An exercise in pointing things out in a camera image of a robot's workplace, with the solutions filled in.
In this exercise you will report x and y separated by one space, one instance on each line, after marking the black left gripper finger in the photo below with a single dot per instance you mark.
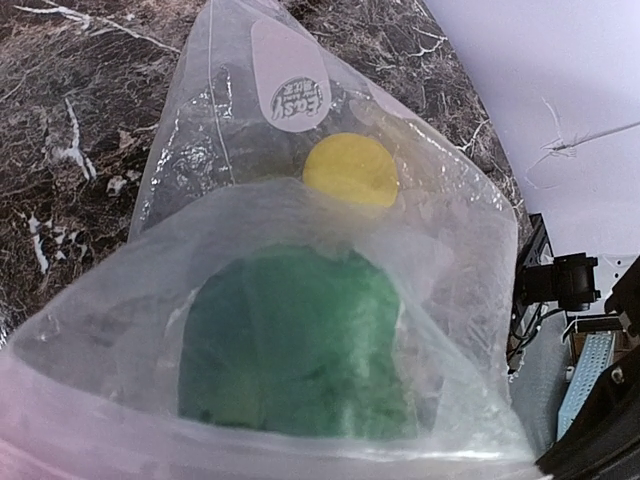
603 440

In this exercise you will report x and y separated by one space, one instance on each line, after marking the clear zip top bag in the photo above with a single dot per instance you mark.
90 383

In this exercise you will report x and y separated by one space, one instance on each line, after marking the green leafy vegetable toy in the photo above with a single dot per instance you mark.
291 341

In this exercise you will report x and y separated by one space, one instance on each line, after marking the yellow lemon toy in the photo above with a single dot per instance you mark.
352 168

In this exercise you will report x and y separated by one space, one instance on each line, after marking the light blue perforated basket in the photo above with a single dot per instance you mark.
595 357

